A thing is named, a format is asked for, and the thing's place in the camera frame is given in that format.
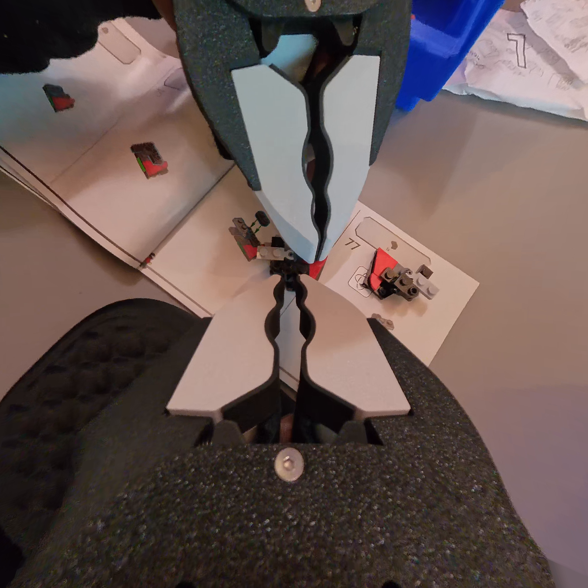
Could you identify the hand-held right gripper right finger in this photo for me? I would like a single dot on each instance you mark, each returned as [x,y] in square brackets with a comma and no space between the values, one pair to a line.
[349,363]

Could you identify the white instruction booklet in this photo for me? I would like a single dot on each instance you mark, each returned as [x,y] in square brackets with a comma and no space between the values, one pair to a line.
[115,206]

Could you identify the red black toy brick assembly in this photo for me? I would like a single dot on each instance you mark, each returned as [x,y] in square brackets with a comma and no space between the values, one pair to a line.
[383,266]
[273,252]

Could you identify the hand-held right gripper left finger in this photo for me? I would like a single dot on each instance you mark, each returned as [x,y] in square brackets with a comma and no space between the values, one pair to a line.
[229,358]

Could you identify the white instruction sheet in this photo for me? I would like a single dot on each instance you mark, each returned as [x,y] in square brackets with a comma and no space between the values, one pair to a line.
[441,312]

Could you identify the small grey toy brick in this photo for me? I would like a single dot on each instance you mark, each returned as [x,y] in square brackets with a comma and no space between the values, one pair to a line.
[383,321]

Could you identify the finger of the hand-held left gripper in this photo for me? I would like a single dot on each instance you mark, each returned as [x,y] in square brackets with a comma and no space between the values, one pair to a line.
[275,151]
[349,138]

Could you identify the blue plastic bin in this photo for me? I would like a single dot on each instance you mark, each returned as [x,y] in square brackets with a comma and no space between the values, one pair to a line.
[441,55]

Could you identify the crumpled white paper bag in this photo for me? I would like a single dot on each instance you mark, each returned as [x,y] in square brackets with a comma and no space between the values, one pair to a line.
[528,69]

